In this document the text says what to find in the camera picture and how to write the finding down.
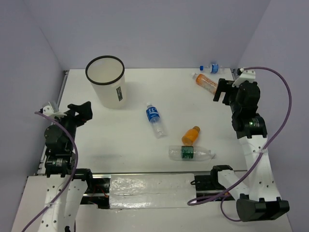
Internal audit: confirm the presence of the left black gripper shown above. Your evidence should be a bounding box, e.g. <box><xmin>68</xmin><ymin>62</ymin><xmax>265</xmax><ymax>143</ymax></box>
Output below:
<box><xmin>51</xmin><ymin>101</ymin><xmax>93</xmax><ymax>150</ymax></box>

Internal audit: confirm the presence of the blue label water bottle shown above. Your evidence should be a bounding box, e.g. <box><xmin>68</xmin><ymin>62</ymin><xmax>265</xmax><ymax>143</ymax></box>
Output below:
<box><xmin>146</xmin><ymin>102</ymin><xmax>167</xmax><ymax>138</ymax></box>

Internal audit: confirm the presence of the green label clear bottle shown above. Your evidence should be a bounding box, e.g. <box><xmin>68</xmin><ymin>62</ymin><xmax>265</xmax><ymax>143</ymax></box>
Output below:
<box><xmin>169</xmin><ymin>145</ymin><xmax>216</xmax><ymax>161</ymax></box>

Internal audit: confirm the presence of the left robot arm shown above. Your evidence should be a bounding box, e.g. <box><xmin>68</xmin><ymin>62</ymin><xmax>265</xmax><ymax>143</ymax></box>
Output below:
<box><xmin>37</xmin><ymin>101</ymin><xmax>95</xmax><ymax>232</ymax></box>

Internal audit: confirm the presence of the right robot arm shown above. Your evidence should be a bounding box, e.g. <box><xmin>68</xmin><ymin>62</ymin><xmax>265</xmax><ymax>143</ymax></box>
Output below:
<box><xmin>210</xmin><ymin>78</ymin><xmax>290</xmax><ymax>222</ymax></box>

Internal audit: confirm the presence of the white bin with black rim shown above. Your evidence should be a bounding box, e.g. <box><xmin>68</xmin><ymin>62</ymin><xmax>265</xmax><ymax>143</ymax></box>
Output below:
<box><xmin>85</xmin><ymin>55</ymin><xmax>126</xmax><ymax>109</ymax></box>

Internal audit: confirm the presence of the long orange label bottle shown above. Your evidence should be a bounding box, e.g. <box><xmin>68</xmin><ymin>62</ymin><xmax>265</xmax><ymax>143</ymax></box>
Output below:
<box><xmin>192</xmin><ymin>73</ymin><xmax>218</xmax><ymax>95</ymax></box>

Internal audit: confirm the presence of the small blue cap bottle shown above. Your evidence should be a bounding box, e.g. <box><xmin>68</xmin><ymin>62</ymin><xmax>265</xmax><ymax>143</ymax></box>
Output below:
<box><xmin>199</xmin><ymin>63</ymin><xmax>225</xmax><ymax>74</ymax></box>

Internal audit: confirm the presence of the small orange juice bottle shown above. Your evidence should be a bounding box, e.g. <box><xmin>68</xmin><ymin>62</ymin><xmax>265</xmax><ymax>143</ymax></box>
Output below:
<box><xmin>182</xmin><ymin>126</ymin><xmax>200</xmax><ymax>146</ymax></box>

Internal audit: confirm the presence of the silver tape strip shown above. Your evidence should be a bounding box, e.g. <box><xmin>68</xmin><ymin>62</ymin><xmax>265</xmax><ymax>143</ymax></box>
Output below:
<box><xmin>109</xmin><ymin>174</ymin><xmax>196</xmax><ymax>209</ymax></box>

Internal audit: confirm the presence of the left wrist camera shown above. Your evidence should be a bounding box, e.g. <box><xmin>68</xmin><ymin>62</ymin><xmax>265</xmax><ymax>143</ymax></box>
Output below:
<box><xmin>40</xmin><ymin>101</ymin><xmax>66</xmax><ymax>119</ymax></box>

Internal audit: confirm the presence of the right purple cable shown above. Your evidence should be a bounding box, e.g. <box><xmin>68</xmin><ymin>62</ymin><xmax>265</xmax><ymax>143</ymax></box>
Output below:
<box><xmin>187</xmin><ymin>67</ymin><xmax>292</xmax><ymax>222</ymax></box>

